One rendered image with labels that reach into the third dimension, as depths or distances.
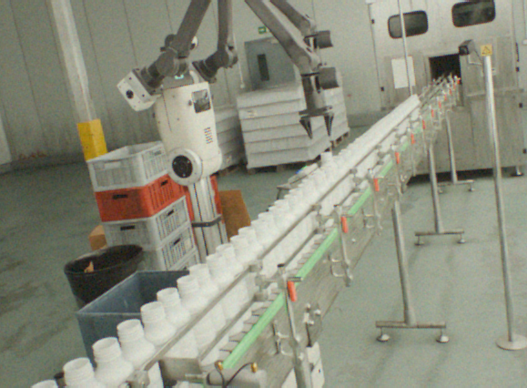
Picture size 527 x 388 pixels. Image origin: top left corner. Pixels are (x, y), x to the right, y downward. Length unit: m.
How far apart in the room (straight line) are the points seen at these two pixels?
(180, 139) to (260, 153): 6.21
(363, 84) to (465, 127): 5.95
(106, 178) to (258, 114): 4.63
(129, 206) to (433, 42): 3.58
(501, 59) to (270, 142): 3.60
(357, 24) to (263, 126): 4.25
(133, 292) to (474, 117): 4.87
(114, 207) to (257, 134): 4.64
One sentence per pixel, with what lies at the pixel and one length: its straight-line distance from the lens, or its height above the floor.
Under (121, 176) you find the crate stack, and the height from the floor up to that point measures 0.97.
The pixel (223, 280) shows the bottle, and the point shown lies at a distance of 1.17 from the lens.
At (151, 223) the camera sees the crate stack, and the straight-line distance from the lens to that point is 4.03.
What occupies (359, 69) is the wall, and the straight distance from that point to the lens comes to 12.03.
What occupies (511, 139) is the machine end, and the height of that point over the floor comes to 0.39.
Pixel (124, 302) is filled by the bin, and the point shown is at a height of 0.89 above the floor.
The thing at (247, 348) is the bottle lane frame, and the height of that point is 0.98.
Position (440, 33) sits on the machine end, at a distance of 6.23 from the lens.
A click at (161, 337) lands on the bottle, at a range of 0.99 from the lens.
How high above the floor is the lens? 1.51
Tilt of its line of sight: 12 degrees down
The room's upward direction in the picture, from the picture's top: 10 degrees counter-clockwise
